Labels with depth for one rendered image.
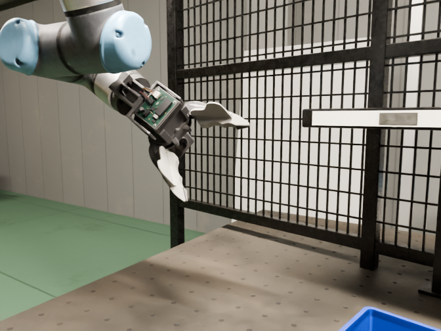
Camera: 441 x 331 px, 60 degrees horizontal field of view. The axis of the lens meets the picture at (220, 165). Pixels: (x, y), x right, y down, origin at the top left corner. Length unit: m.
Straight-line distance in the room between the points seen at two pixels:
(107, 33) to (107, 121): 3.61
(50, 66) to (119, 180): 3.49
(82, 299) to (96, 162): 3.60
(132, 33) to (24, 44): 0.16
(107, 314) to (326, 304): 0.36
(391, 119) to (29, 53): 0.51
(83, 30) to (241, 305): 0.49
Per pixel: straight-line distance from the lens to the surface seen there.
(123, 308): 0.70
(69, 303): 0.74
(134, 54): 0.52
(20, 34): 0.61
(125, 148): 3.94
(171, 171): 0.59
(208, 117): 0.60
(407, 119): 0.57
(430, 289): 0.82
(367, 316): 0.52
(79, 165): 4.55
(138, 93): 0.62
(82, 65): 0.57
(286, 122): 2.48
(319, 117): 0.62
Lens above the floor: 1.02
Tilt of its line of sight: 7 degrees down
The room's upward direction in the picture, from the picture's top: straight up
